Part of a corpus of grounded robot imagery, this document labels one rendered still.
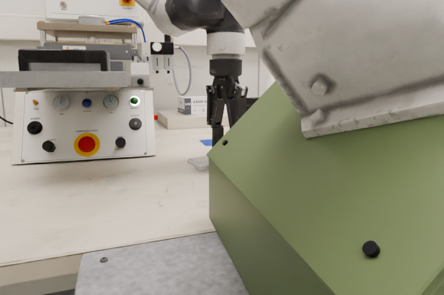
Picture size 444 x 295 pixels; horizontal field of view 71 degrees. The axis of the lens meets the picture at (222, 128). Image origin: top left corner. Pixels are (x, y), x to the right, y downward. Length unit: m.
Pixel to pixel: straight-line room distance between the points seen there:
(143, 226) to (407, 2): 0.40
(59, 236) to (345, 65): 0.41
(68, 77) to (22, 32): 0.92
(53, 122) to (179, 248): 0.57
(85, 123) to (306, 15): 0.71
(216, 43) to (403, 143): 0.53
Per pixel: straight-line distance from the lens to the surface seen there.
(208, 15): 0.66
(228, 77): 0.71
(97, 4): 1.26
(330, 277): 0.20
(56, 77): 0.66
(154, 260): 0.40
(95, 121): 0.88
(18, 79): 0.68
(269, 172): 0.30
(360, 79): 0.26
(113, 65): 0.76
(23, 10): 1.63
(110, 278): 0.38
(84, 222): 0.52
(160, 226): 0.47
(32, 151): 0.89
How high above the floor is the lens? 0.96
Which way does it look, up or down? 9 degrees down
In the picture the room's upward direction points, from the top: straight up
